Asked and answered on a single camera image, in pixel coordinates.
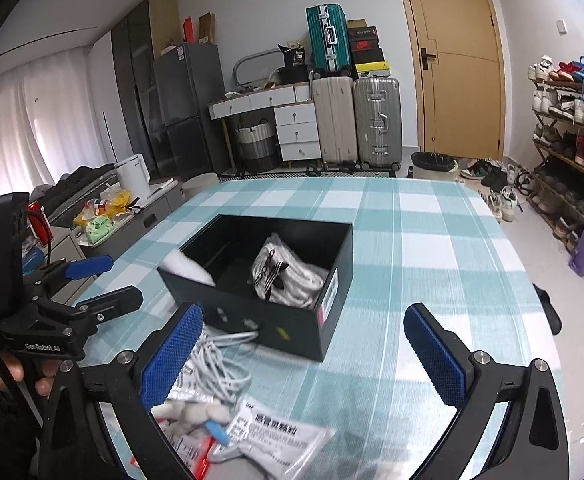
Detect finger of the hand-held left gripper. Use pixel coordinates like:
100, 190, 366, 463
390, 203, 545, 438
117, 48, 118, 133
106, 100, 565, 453
36, 285, 145, 329
23, 254, 115, 294

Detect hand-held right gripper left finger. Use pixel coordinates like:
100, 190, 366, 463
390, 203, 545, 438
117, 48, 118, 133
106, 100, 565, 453
39, 303, 205, 480

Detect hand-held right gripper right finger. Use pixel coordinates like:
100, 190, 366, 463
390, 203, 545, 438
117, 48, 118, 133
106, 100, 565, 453
404, 303, 570, 480

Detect white charging cable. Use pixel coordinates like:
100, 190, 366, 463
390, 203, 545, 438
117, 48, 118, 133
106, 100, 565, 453
172, 324, 261, 403

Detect white blue plush toy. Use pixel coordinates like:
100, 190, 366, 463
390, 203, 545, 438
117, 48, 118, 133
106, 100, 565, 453
151, 400, 233, 448

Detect white soft cloth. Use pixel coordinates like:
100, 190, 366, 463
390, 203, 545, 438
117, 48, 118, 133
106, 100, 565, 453
164, 249, 217, 288

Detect black cardboard box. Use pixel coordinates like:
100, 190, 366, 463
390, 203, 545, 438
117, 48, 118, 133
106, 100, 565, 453
157, 214, 355, 362

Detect white printed medicine packet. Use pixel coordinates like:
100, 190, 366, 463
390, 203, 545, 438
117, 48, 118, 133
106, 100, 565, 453
207, 396, 337, 467

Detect white socks plastic package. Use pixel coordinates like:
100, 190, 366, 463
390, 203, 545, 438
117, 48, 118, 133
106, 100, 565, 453
249, 232, 331, 311

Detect person's left hand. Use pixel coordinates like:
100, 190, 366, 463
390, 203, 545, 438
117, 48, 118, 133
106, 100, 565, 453
0, 351, 57, 397

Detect green plastic item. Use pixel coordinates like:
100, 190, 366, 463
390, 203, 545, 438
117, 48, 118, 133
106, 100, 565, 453
84, 216, 117, 246

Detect colourful snack pile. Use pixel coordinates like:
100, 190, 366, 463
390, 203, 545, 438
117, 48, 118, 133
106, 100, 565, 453
73, 189, 140, 228

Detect grey low cabinet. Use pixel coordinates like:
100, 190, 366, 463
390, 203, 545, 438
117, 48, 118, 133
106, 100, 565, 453
46, 179, 187, 306

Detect white kettle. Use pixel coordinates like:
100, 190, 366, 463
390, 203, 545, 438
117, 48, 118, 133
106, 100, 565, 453
115, 156, 151, 200

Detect red white packet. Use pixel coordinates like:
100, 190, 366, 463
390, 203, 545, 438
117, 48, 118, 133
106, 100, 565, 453
130, 427, 215, 480

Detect teal checked tablecloth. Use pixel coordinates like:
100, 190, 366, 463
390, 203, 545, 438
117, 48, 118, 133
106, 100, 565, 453
69, 177, 573, 480

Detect black chair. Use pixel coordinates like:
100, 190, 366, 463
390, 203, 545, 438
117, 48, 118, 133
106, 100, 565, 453
531, 284, 564, 335

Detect white curtain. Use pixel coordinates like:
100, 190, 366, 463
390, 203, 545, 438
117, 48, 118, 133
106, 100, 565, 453
0, 30, 122, 206

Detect scattered sneakers group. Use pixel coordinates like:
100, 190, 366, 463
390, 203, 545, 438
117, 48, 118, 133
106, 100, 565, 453
458, 157, 532, 224

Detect grey refrigerator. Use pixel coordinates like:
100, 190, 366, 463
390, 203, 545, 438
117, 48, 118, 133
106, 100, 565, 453
153, 42, 230, 180

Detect white bin with black bag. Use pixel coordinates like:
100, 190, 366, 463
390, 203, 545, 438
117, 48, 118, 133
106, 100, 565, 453
411, 151, 459, 182

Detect grey white laundry basket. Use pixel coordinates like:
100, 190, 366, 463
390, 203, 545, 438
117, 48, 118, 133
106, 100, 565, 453
236, 117, 279, 173

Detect wooden shoe rack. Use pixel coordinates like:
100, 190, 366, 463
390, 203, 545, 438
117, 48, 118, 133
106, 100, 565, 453
529, 77, 584, 256

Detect white wooden desk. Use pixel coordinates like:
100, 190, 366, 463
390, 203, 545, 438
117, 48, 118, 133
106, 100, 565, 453
208, 82, 317, 168

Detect silver suitcase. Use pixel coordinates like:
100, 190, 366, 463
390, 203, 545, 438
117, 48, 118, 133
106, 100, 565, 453
353, 76, 403, 171

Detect white drawer cabinet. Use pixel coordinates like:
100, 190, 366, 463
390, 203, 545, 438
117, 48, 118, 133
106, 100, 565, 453
274, 102, 321, 162

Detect beige suitcase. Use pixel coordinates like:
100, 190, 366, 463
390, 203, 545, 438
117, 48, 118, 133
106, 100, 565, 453
311, 74, 360, 171

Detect wooden door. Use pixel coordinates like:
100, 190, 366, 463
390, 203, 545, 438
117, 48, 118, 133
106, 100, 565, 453
393, 0, 507, 161

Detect curved metal tube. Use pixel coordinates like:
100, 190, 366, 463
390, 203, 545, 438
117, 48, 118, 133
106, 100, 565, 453
233, 49, 281, 95

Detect brown cardboard boxes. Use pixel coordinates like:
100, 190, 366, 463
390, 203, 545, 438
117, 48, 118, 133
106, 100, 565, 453
159, 0, 219, 58

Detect rows of assorted shoes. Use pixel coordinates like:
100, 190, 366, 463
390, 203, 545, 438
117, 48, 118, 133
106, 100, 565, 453
527, 55, 584, 253

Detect black bag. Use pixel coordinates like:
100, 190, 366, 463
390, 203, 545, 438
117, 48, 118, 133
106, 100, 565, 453
276, 44, 313, 86

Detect stack of shoe boxes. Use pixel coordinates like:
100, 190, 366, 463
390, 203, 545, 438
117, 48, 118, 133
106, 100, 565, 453
346, 19, 391, 80

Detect teal suitcase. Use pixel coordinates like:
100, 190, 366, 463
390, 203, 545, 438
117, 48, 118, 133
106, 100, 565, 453
305, 4, 355, 75

